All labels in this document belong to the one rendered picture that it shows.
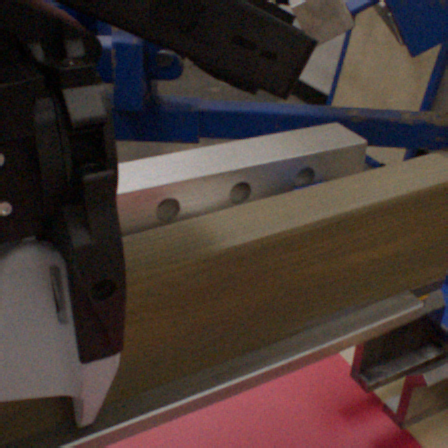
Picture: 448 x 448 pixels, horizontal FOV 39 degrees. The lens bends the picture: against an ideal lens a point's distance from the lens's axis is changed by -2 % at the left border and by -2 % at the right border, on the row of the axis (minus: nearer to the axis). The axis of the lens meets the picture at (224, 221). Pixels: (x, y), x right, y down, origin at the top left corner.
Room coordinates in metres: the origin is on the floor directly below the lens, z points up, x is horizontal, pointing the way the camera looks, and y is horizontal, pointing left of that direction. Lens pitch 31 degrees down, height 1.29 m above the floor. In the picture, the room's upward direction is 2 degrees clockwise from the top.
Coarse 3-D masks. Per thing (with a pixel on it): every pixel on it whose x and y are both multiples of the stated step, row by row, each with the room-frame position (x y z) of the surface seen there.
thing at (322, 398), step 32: (288, 384) 0.33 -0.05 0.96; (320, 384) 0.33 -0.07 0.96; (352, 384) 0.33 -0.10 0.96; (192, 416) 0.29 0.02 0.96; (224, 416) 0.29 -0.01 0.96; (256, 416) 0.30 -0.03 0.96; (288, 416) 0.30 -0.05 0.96; (320, 416) 0.30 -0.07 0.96; (352, 416) 0.30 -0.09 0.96; (384, 416) 0.30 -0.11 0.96
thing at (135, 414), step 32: (352, 320) 0.25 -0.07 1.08; (384, 320) 0.25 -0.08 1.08; (256, 352) 0.23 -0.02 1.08; (288, 352) 0.23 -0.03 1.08; (320, 352) 0.23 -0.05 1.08; (192, 384) 0.20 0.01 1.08; (224, 384) 0.20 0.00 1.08; (256, 384) 0.21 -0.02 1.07; (96, 416) 0.18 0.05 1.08; (128, 416) 0.18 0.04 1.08; (160, 416) 0.19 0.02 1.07
